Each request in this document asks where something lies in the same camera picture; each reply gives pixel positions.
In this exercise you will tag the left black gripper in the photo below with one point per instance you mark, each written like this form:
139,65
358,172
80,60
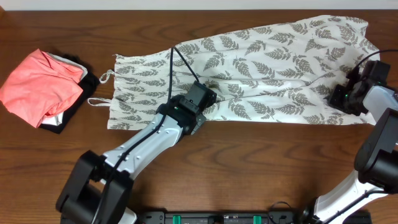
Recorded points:
200,121

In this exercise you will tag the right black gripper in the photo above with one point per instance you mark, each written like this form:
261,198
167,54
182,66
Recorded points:
334,101

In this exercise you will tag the white fern print dress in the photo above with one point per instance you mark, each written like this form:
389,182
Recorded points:
281,73

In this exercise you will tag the black garment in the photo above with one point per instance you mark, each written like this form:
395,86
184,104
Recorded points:
88,84

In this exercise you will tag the pink garment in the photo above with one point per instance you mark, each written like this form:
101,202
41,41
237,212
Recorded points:
42,87

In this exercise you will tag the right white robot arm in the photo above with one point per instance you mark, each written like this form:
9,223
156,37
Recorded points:
375,165

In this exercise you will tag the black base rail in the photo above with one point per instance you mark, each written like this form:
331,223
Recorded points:
217,217

